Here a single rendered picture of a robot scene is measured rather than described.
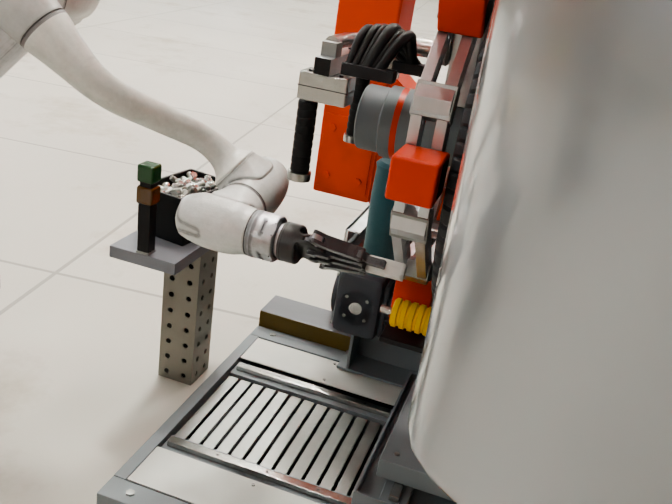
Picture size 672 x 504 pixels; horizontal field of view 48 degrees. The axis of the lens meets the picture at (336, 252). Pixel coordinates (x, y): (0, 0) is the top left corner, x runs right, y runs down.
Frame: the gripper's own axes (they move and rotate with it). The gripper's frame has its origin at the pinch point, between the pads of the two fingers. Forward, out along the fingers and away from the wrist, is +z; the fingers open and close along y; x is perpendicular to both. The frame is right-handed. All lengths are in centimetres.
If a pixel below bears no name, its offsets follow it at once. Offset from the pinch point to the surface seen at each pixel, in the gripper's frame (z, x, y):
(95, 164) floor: -179, 77, -167
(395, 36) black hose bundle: -6.3, 30.4, 25.1
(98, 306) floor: -98, -4, -86
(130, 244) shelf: -63, -1, -26
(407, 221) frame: 3.2, 4.1, 12.5
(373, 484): 5.2, -33.0, -36.6
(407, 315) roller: 4.5, -3.3, -13.0
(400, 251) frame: 1.9, 2.9, 2.2
